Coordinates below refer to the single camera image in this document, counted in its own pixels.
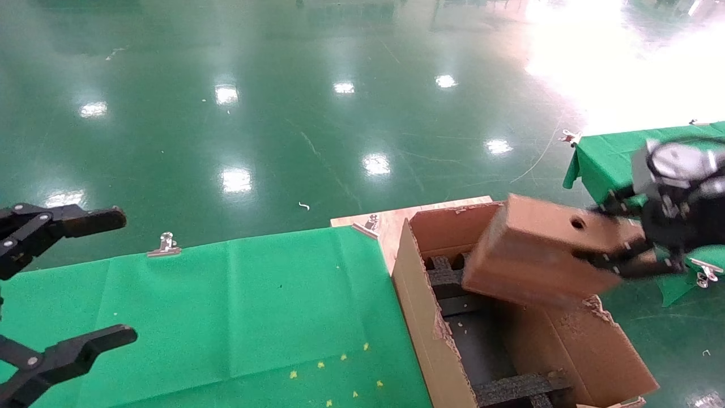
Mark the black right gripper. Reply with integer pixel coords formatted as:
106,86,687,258
571,190,725,279

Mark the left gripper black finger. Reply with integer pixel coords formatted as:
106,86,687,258
0,203,127,281
0,324,139,408

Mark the small brown cardboard box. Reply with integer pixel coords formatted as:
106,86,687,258
462,194,658,309

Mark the large open cardboard carton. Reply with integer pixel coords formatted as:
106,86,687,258
391,199,660,408

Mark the plain green tablecloth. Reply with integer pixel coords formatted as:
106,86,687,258
562,121,725,309

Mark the green cloth with yellow marks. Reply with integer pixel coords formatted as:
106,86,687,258
0,226,434,408

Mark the black foam insert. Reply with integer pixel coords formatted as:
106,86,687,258
473,368,574,408
426,254,482,301

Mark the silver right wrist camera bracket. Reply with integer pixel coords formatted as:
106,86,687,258
630,138,725,200

